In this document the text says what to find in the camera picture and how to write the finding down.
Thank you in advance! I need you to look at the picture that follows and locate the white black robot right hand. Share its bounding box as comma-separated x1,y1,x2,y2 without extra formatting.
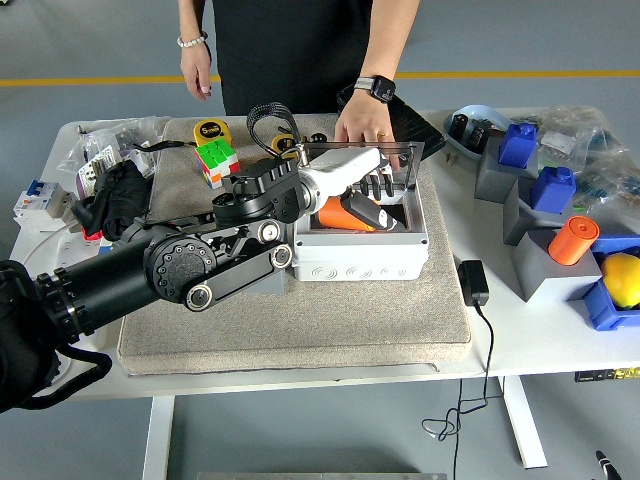
594,449,621,480

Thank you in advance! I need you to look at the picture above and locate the person's right hand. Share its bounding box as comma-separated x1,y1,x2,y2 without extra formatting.
179,43,215,104

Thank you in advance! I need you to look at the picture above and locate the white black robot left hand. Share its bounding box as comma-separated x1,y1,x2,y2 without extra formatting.
298,146,404,233

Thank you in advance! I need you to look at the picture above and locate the person's left hand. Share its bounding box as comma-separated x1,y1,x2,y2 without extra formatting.
333,89,402,172

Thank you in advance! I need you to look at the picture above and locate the orange cylinder battery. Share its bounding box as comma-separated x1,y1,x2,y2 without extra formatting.
317,196,376,232
547,215,601,266

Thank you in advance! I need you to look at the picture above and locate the transparent hinged box lid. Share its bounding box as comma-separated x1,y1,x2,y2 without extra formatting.
299,141,426,189

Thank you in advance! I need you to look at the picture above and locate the light grey junction box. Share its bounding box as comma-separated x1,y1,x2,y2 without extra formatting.
292,184,430,282

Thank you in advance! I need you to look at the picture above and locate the black smart watch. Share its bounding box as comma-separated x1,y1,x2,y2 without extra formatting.
353,74,397,104

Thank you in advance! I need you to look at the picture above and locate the black plastic case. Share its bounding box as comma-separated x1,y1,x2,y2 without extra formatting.
335,84,448,164

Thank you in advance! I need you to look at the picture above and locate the yellow tape measure with print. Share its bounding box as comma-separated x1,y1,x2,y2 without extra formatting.
193,118,231,149

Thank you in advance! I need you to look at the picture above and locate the yellow black tape measure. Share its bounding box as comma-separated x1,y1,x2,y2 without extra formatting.
271,133,301,155

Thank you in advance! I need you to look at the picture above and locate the white table leg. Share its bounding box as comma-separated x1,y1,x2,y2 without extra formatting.
142,397,176,480
497,375,547,470

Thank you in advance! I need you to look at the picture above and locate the black table control panel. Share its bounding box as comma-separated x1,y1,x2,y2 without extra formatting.
573,368,640,384

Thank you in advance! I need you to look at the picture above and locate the colourful puzzle cube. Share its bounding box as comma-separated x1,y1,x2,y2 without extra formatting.
193,139,240,190

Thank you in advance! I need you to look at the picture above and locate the clear bag of hardware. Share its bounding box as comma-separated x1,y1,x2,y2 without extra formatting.
57,115,171,181

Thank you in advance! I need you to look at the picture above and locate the person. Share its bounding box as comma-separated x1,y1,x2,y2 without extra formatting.
177,0,421,171

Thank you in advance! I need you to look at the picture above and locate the light blue bowl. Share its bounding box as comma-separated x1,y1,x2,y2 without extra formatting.
443,103,514,164

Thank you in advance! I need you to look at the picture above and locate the grey holder block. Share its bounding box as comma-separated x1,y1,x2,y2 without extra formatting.
473,137,541,204
502,177,576,246
512,229,604,304

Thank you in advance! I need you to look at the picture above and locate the black folded cloth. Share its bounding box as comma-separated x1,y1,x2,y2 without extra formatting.
72,159,154,241

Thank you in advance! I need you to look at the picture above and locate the blue bottle-shaped block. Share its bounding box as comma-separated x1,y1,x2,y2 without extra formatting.
497,122,539,169
530,165,577,214

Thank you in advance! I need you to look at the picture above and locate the beige fabric mat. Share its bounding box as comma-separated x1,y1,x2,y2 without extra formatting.
117,115,474,376

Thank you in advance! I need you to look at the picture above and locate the blue plastic bin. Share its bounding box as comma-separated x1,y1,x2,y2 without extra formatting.
582,234,640,332

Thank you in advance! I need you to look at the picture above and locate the black power adapter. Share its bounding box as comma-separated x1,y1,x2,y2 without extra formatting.
457,259,491,307

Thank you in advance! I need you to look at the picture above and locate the yellow lemon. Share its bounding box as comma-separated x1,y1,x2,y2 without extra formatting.
599,253,640,309

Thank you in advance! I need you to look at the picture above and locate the clear bag of parts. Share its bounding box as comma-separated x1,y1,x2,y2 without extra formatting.
509,104,626,171
574,149,640,221

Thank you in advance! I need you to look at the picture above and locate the white blue circuit breaker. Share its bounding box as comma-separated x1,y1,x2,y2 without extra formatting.
10,178,76,221

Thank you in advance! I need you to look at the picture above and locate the white power strip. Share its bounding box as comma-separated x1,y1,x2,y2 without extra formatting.
47,238,124,266

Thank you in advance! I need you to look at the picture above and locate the white bead bracelet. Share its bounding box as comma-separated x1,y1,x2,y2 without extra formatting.
176,30,209,50

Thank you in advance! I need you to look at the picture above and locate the black tape measure strap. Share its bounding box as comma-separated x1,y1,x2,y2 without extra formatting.
132,139,197,152

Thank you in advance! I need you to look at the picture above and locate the white purple packaged switch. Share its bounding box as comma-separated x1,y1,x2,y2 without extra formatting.
74,144,126,199

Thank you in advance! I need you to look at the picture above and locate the black adapter cord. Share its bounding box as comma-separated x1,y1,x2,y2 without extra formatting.
421,303,506,480

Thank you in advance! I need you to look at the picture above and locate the white cable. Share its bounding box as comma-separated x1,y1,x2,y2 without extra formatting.
19,227,84,274

